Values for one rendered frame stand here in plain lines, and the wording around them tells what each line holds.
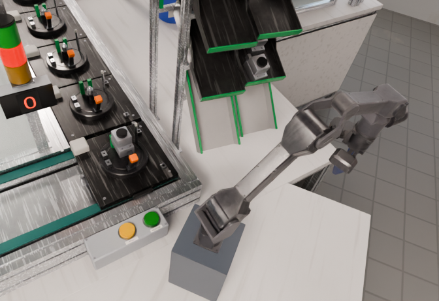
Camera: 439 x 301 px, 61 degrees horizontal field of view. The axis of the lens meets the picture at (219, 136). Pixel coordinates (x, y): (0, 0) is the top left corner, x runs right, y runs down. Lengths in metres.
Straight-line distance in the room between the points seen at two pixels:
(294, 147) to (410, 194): 2.04
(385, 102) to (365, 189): 1.74
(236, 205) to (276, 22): 0.51
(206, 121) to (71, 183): 0.44
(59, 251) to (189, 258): 0.34
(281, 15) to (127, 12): 1.06
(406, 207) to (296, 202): 1.47
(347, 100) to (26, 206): 0.88
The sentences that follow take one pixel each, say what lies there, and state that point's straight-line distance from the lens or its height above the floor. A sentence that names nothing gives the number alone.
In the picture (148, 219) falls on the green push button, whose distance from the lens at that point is 1.04.
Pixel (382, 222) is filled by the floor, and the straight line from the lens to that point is 2.52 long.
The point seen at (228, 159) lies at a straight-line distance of 1.32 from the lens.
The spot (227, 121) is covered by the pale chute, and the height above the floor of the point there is 1.04.
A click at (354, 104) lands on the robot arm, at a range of 0.79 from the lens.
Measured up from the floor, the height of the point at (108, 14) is 0.86.
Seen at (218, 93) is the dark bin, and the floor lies 1.19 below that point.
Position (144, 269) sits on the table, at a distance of 1.11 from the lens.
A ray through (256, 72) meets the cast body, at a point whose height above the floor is 1.24.
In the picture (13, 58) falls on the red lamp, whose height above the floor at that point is 1.34.
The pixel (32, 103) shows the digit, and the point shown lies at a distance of 1.03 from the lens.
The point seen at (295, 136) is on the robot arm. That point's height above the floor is 1.35.
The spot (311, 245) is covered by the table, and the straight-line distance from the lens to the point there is 1.23.
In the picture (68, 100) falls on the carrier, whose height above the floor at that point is 0.97.
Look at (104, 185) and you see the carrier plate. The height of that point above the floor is 0.97.
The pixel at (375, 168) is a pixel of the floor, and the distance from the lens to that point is 2.77.
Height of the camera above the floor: 1.89
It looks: 48 degrees down
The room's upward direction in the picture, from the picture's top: 12 degrees clockwise
